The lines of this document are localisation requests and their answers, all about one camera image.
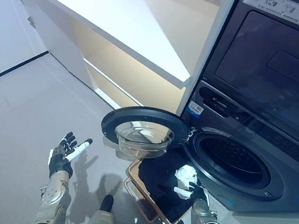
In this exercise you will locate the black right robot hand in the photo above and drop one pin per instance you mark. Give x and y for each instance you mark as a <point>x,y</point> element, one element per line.
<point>196,192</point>

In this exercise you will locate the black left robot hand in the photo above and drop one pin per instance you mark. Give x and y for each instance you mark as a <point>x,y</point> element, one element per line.
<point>60,162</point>

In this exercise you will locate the white cloth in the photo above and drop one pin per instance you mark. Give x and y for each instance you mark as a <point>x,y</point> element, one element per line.
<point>185,174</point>

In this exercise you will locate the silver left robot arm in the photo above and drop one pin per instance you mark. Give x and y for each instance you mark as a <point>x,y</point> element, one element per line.
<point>52,196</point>

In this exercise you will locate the tan laundry basket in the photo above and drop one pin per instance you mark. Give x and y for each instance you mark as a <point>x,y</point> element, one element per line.
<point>137,196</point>

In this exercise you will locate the dark grey washing machine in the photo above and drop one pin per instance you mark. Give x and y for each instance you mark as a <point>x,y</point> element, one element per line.
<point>244,147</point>

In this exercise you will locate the black garment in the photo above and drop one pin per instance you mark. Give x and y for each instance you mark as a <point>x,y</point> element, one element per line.
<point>162,180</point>

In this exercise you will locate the silver left robot leg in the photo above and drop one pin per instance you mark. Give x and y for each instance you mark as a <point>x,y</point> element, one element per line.
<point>102,217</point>

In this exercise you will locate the white washer plinth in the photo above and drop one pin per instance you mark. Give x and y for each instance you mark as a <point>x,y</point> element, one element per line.
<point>267,222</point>

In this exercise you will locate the blue white energy sticker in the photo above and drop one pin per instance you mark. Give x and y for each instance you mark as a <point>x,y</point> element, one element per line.
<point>195,108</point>

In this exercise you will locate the round glass washer door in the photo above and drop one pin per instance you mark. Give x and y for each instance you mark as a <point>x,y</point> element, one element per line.
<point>142,122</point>

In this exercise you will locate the white vertical cabinet panel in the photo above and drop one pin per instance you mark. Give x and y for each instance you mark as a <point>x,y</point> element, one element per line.
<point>211,48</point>

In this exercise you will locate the dark grey stacked dryer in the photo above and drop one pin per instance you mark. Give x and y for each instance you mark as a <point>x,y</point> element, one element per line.
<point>271,59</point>

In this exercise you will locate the white counter cabinet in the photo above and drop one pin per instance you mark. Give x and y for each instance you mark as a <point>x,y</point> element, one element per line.
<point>102,13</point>

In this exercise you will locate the white instruction sticker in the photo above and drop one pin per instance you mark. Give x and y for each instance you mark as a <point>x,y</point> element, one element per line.
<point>286,8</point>

